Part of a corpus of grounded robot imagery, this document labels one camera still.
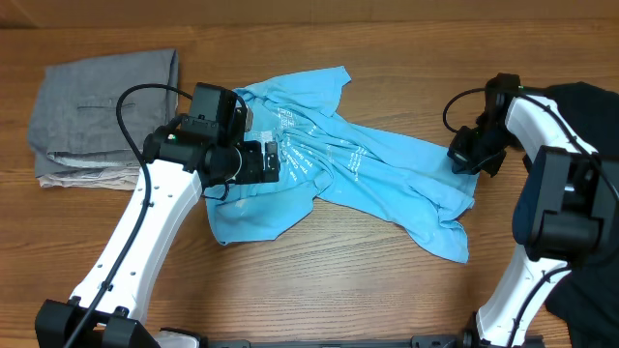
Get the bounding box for light blue t-shirt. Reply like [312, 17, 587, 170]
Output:
[205, 67, 477, 263]

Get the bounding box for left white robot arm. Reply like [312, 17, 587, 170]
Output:
[35, 83, 280, 348]

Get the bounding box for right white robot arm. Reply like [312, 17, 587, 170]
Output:
[412, 73, 618, 347]

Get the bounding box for folded grey trousers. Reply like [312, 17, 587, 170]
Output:
[27, 49, 179, 190]

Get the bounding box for black garment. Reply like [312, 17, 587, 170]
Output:
[513, 82, 618, 347]

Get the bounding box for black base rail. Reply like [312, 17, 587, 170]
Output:
[201, 333, 492, 348]

